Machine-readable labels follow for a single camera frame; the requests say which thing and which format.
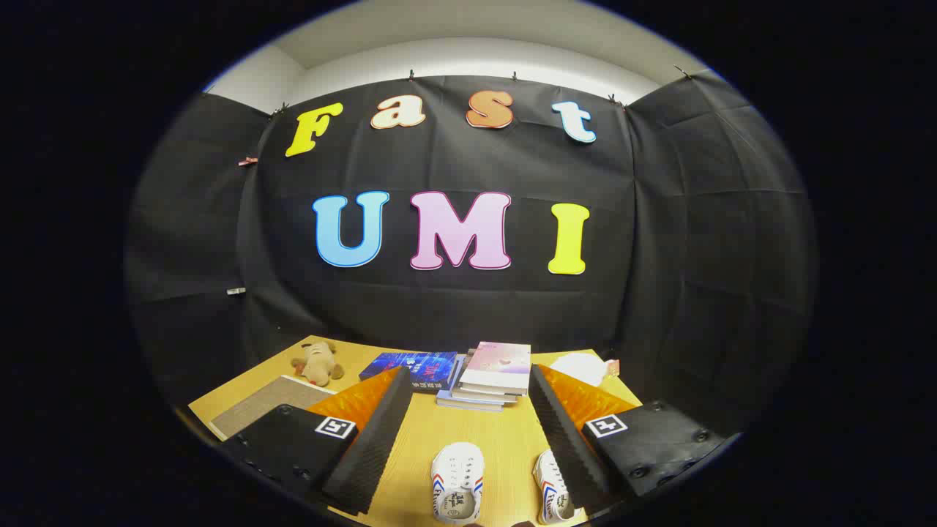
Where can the light blue cover book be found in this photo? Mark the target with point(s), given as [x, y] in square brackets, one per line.
[465, 403]

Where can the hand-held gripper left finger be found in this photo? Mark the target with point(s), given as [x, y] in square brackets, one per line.
[370, 446]

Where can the brown fabric storage box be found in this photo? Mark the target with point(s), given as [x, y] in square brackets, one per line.
[267, 401]

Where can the white plush toy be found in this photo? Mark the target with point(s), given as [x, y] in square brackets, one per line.
[578, 368]

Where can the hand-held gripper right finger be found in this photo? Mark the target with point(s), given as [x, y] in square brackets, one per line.
[567, 439]

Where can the small brown plush toy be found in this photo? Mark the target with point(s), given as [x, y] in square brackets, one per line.
[318, 364]

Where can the dark blue book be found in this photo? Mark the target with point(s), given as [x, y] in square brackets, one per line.
[410, 364]

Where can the thin white book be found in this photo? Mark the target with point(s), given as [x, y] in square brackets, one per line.
[479, 396]

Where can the pink cover book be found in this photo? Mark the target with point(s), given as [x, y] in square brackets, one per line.
[498, 360]

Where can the white striped canvas shoe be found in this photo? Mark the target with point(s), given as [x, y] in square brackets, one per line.
[457, 479]
[553, 490]

